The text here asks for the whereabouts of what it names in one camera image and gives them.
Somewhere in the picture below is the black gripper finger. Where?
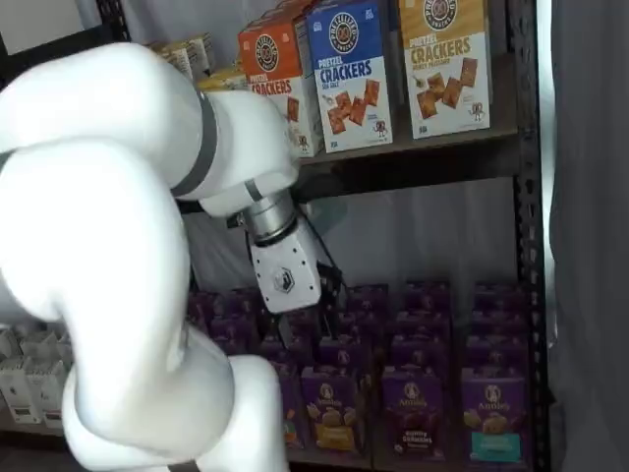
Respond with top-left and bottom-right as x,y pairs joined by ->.
264,313 -> 297,348
316,263 -> 346,341

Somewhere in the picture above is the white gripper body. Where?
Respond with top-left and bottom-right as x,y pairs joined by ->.
248,218 -> 324,316

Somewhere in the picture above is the purple Annie's box brown patch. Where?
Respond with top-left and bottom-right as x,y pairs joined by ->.
380,368 -> 457,457
402,280 -> 452,314
390,333 -> 454,374
395,309 -> 452,340

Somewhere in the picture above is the purple Annie's box green label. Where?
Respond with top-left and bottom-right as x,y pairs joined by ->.
267,361 -> 307,449
258,336 -> 299,368

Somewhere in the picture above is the purple Annie's box yellow label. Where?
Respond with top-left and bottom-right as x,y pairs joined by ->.
300,366 -> 373,457
316,336 -> 375,371
338,309 -> 380,341
343,284 -> 390,316

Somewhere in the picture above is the purple Annie's bunny grahams box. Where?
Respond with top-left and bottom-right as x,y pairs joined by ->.
223,287 -> 261,319
209,314 -> 260,353

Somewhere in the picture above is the purple Annie's box pink label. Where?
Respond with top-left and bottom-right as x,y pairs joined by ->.
189,290 -> 217,335

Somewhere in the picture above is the purple Annie's box teal label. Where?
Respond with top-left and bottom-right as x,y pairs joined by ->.
470,307 -> 531,340
464,333 -> 531,375
461,368 -> 536,464
474,282 -> 523,314

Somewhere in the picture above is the wooden shelf board with purple boxes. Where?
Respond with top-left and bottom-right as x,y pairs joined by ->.
287,432 -> 540,472

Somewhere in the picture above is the wooden shelf board with crackers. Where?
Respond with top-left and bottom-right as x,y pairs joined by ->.
297,48 -> 521,168

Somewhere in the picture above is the Simple Mills almond bars box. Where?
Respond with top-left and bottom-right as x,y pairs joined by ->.
196,66 -> 250,94

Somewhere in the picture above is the black metal shelf rack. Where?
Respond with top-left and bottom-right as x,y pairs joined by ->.
176,0 -> 554,472

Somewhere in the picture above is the blue pretzel crackers box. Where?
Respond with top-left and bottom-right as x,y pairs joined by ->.
307,0 -> 395,154

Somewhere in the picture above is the orange pretzel crackers box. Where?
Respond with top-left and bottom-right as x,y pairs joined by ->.
238,18 -> 325,159
255,0 -> 315,33

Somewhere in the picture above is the white Simple Mills box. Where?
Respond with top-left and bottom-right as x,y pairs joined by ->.
146,31 -> 217,83

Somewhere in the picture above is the yellow pretzel crackers box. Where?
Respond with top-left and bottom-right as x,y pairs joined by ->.
397,0 -> 493,141

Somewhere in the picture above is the white carton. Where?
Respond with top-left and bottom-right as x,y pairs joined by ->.
0,357 -> 43,425
27,361 -> 70,430
0,327 -> 26,363

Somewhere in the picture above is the grey curtain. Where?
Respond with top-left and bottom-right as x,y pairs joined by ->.
538,0 -> 629,472

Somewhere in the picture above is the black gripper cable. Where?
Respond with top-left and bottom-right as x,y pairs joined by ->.
308,224 -> 341,277

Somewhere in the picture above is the thin black metal frame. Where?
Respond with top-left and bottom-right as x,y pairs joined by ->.
0,0 -> 132,89

